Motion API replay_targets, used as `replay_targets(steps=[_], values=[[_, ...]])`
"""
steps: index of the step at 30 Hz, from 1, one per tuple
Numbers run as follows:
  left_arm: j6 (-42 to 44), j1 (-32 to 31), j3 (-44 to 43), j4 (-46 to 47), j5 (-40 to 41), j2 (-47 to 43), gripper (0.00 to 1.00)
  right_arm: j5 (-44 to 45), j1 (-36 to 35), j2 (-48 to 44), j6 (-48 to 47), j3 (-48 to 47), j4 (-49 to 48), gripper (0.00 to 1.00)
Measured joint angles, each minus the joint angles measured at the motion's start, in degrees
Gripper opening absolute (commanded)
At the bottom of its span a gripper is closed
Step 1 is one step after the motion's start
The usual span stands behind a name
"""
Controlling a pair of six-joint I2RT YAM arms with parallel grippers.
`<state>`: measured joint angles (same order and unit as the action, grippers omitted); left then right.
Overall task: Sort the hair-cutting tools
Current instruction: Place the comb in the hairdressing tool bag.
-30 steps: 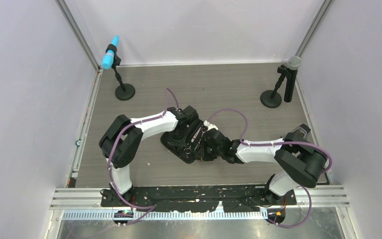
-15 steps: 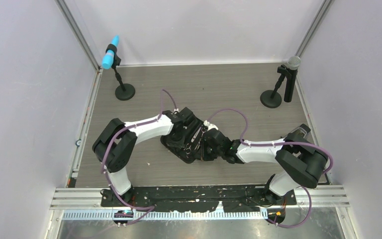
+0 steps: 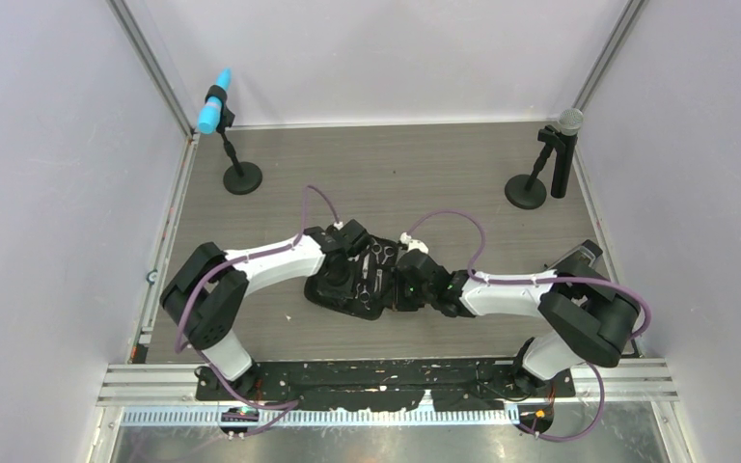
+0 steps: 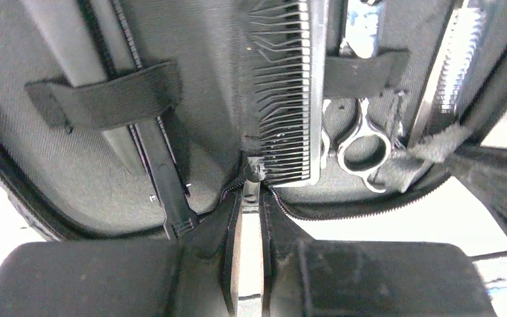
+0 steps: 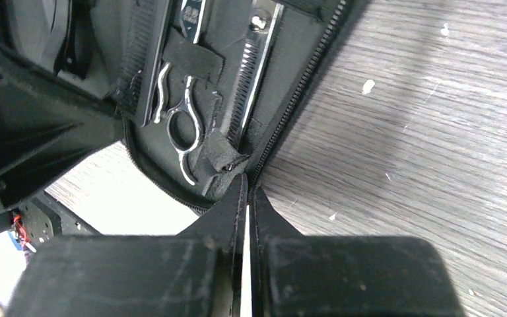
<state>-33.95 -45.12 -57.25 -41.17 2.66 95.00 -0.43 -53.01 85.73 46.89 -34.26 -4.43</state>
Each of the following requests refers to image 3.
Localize black zip tool case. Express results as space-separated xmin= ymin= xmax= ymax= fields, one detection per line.
xmin=303 ymin=235 xmax=399 ymax=320

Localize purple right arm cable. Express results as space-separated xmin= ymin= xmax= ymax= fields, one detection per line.
xmin=404 ymin=209 xmax=653 ymax=445

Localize silver thinning scissors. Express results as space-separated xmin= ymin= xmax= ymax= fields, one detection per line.
xmin=355 ymin=268 xmax=384 ymax=305

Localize blue microphone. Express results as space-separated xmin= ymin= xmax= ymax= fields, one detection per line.
xmin=197 ymin=68 xmax=232 ymax=134

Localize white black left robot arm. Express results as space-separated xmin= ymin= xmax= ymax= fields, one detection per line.
xmin=160 ymin=220 xmax=372 ymax=399

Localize clear black box device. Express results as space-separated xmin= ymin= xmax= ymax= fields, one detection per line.
xmin=545 ymin=239 xmax=603 ymax=277

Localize aluminium frame rail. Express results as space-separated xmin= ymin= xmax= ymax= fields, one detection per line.
xmin=97 ymin=359 xmax=679 ymax=427

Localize black mounting base plate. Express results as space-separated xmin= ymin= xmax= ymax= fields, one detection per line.
xmin=194 ymin=358 xmax=575 ymax=412

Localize black right microphone stand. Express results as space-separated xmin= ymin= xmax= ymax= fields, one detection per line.
xmin=504 ymin=125 xmax=563 ymax=210

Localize black microphone stand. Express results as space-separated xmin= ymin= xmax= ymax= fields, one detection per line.
xmin=504 ymin=125 xmax=563 ymax=210
xmin=216 ymin=108 xmax=263 ymax=196

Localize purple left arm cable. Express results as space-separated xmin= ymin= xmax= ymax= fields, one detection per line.
xmin=173 ymin=185 xmax=346 ymax=437

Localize silver hair scissors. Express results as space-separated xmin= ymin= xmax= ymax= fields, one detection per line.
xmin=362 ymin=241 xmax=396 ymax=279

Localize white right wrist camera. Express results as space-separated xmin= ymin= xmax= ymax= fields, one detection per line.
xmin=398 ymin=231 xmax=429 ymax=254

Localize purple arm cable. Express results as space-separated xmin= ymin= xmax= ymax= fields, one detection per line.
xmin=404 ymin=209 xmax=653 ymax=445
xmin=173 ymin=185 xmax=346 ymax=437

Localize black left microphone stand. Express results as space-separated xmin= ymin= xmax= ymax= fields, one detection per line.
xmin=216 ymin=108 xmax=263 ymax=196

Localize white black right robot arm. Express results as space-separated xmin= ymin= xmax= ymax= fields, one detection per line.
xmin=395 ymin=250 xmax=642 ymax=396

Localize black silver microphone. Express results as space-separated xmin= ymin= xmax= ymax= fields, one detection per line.
xmin=551 ymin=108 xmax=584 ymax=199

